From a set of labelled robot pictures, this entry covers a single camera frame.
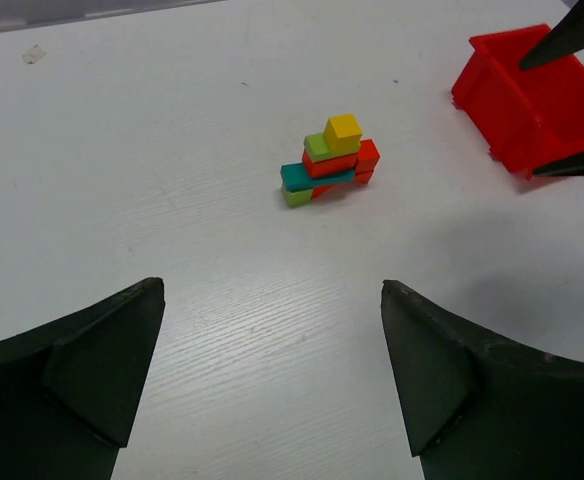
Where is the light green block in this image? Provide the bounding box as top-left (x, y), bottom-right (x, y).
top-left (304, 132), bottom-right (333, 162)

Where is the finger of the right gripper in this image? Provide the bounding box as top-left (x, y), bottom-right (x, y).
top-left (518, 0), bottom-right (584, 70)
top-left (531, 143), bottom-right (584, 181)

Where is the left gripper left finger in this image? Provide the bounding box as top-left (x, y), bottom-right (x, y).
top-left (0, 277), bottom-right (165, 479)

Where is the yellow cube wood block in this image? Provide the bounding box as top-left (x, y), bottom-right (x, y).
top-left (323, 113), bottom-right (363, 156)

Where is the red arch wood block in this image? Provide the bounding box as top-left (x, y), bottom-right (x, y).
top-left (311, 171), bottom-right (374, 203)

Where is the green cube wood block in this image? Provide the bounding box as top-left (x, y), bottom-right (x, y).
top-left (281, 186), bottom-right (314, 208)

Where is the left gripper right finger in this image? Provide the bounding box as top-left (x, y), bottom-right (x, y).
top-left (381, 280), bottom-right (584, 480)

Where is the small red cube block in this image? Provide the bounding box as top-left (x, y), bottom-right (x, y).
top-left (355, 139), bottom-right (380, 175)

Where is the white tape scrap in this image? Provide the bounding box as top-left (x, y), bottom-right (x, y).
top-left (22, 45), bottom-right (46, 65)

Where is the red plastic bin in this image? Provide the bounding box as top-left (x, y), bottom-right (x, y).
top-left (452, 24), bottom-right (584, 177)

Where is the teal long wood block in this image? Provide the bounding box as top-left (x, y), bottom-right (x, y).
top-left (280, 163), bottom-right (355, 192)

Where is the red rectangular wood block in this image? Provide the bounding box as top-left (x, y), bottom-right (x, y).
top-left (302, 150), bottom-right (357, 178)

